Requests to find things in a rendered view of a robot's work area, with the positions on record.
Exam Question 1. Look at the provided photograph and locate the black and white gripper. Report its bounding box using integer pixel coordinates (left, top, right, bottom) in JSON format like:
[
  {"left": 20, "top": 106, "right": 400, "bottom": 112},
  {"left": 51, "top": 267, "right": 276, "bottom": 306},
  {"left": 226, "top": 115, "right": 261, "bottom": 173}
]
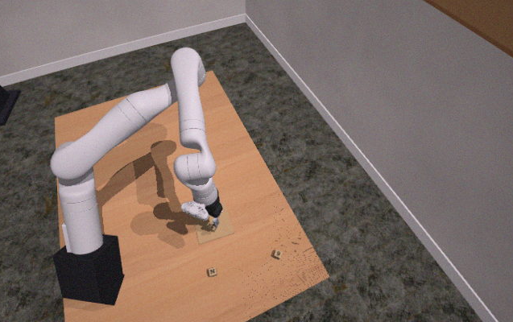
[{"left": 180, "top": 184, "right": 223, "bottom": 228}]

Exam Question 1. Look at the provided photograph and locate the tan square mat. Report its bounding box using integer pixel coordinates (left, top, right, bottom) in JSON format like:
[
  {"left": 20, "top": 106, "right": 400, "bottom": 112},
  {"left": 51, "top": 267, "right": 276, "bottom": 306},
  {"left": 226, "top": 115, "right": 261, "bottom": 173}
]
[{"left": 193, "top": 202, "right": 234, "bottom": 245}]

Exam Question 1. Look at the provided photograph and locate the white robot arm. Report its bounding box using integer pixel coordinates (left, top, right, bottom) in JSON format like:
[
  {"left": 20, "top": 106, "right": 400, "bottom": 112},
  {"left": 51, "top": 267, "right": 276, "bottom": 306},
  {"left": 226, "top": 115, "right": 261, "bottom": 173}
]
[{"left": 50, "top": 47, "right": 216, "bottom": 254}]

